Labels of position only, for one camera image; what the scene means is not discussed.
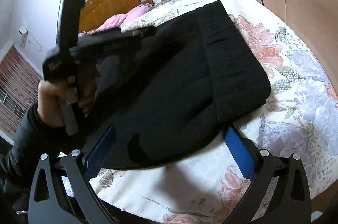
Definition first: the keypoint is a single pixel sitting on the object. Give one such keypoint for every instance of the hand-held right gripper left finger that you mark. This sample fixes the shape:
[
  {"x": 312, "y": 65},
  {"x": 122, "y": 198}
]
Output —
[{"x": 101, "y": 144}]

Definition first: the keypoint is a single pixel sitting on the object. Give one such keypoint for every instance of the black pants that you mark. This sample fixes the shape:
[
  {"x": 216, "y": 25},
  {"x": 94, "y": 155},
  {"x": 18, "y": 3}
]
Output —
[{"x": 171, "y": 94}]

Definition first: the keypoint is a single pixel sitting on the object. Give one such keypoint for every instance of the white wall air conditioner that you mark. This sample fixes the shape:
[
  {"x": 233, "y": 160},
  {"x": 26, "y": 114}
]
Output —
[{"x": 23, "y": 35}]

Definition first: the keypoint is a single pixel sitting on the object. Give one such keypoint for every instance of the floral bed sheet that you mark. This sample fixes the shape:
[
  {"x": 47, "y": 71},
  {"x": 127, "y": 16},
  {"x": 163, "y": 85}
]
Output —
[{"x": 264, "y": 134}]

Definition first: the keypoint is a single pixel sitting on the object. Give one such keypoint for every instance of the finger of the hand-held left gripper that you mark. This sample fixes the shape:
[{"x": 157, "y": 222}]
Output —
[
  {"x": 118, "y": 35},
  {"x": 111, "y": 49}
]

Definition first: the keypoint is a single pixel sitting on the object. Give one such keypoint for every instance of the pink quilt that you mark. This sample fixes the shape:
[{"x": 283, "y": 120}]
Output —
[{"x": 116, "y": 20}]

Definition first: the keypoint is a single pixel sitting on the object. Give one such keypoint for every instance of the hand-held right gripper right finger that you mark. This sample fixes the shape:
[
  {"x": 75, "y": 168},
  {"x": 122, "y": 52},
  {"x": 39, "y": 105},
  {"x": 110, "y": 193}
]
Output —
[{"x": 237, "y": 150}]

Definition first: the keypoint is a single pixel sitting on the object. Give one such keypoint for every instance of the person's left hand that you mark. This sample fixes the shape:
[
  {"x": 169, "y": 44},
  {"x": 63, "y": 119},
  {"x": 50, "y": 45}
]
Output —
[{"x": 48, "y": 105}]

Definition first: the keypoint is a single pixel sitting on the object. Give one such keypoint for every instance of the reddish striped curtain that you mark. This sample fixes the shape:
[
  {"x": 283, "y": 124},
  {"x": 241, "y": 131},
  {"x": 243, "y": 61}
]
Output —
[{"x": 15, "y": 68}]

